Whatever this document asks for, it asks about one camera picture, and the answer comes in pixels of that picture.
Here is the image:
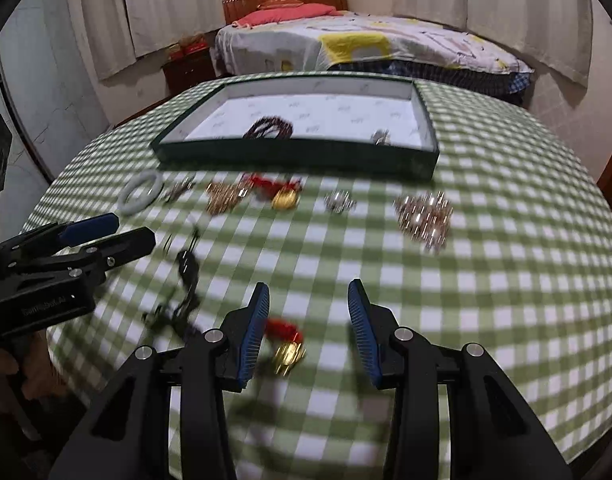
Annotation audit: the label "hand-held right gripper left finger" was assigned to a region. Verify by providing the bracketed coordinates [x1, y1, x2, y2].
[48, 281, 271, 480]

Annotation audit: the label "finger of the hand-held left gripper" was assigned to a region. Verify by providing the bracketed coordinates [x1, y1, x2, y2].
[0, 212, 121, 261]
[6, 226, 157, 291]

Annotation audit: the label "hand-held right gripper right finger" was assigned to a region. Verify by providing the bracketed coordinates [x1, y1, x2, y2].
[347, 278, 574, 480]

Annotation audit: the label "red cord gold pendant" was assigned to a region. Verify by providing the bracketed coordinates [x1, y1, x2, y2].
[241, 172, 304, 211]
[263, 316, 307, 376]

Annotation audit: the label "white jade bangle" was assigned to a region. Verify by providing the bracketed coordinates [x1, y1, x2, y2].
[121, 170, 164, 208]

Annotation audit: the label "black bead pendant necklace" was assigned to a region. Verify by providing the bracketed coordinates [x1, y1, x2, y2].
[142, 225, 203, 333]

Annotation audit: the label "small silver brooch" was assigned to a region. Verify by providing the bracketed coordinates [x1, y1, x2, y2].
[163, 177, 197, 205]

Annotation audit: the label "gold chain necklace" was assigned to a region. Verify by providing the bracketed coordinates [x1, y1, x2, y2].
[206, 180, 249, 213]

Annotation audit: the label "large pearl flower brooch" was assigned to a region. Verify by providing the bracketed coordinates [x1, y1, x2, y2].
[393, 191, 454, 253]

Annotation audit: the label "small pearl flower brooch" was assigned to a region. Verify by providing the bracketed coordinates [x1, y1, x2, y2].
[323, 190, 357, 213]

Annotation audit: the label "green cardboard tray box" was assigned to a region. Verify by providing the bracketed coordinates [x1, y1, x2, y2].
[151, 74, 441, 183]

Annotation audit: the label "green checkered tablecloth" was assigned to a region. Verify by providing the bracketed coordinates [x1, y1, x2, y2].
[18, 72, 612, 480]

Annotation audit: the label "white wardrobe panel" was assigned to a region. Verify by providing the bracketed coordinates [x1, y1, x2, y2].
[0, 0, 112, 196]

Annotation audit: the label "dark wooden nightstand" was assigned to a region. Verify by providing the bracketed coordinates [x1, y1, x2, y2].
[162, 50, 219, 96]

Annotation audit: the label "red gift boxes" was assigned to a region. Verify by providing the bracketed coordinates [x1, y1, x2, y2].
[167, 37, 209, 61]

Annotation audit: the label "white curtain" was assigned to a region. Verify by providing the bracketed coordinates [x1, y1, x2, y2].
[66, 0, 224, 81]
[391, 0, 594, 86]

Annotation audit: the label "blue plaid bed sheet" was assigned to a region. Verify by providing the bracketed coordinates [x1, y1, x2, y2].
[331, 60, 531, 108]

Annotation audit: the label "pink pillow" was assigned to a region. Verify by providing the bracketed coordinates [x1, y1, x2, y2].
[233, 2, 339, 28]

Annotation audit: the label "bed with patterned cover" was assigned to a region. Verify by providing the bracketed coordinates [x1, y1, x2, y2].
[215, 12, 534, 96]

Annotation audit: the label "dark red bead bracelet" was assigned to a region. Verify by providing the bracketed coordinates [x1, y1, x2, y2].
[241, 116, 294, 141]

